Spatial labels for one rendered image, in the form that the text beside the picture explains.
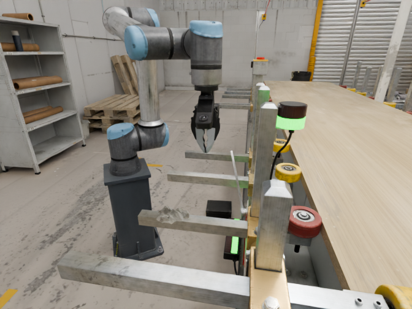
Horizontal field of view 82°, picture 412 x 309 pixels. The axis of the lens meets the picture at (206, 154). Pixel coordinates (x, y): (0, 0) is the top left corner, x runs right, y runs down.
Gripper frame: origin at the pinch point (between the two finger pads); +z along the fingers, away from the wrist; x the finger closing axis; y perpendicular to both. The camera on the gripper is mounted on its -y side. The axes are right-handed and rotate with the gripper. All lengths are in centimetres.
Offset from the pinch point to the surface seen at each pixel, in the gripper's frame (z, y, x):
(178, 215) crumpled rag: 9.3, -22.1, 3.6
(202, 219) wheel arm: 10.6, -21.1, -2.4
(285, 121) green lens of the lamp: -15.7, -20.5, -19.9
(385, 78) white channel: -11, 135, -116
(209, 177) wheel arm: 11.1, 2.3, -1.2
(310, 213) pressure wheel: 6.2, -20.7, -28.3
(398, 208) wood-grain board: 7, -15, -51
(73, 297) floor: 96, 8, 76
